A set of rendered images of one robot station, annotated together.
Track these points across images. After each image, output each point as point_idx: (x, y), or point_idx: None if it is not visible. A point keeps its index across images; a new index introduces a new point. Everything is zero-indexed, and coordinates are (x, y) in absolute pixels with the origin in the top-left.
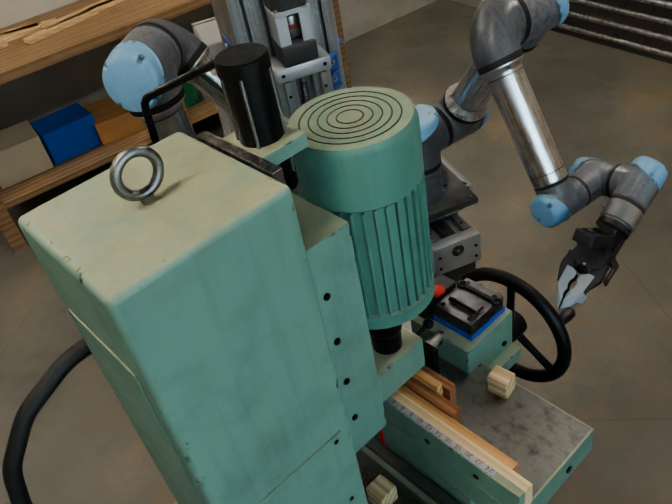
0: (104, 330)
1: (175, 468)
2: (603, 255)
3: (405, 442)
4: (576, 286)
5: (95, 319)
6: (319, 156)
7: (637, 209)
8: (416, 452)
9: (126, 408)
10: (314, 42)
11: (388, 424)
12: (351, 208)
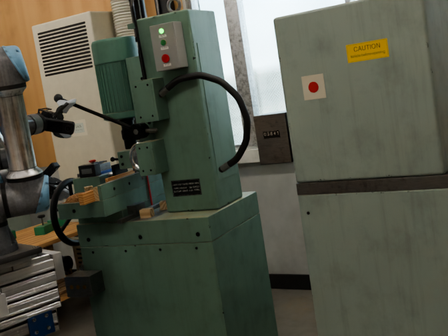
0: (210, 30)
1: (221, 97)
2: (54, 178)
3: (156, 188)
4: (66, 187)
5: (208, 28)
6: (134, 37)
7: None
8: (159, 189)
9: (207, 90)
10: None
11: (151, 186)
12: None
